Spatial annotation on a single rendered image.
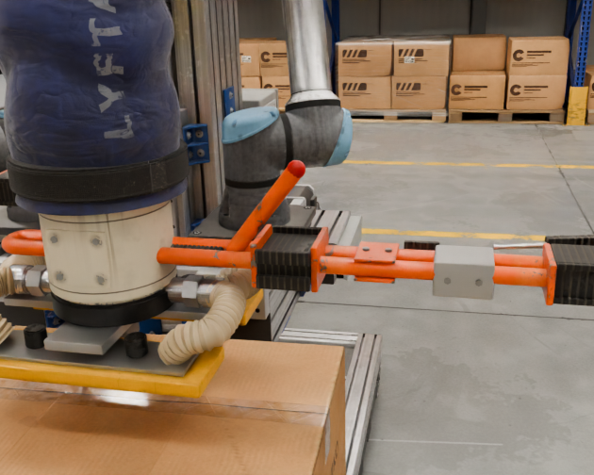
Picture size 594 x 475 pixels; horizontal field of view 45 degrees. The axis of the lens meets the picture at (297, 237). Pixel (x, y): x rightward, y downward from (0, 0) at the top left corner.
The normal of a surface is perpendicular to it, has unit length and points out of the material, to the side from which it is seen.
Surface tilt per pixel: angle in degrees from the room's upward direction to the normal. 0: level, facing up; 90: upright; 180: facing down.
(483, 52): 90
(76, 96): 74
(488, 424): 0
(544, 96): 91
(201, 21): 90
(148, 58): 104
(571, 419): 0
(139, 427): 0
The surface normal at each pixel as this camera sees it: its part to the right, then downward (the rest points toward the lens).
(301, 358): -0.03, -0.94
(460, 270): -0.22, 0.33
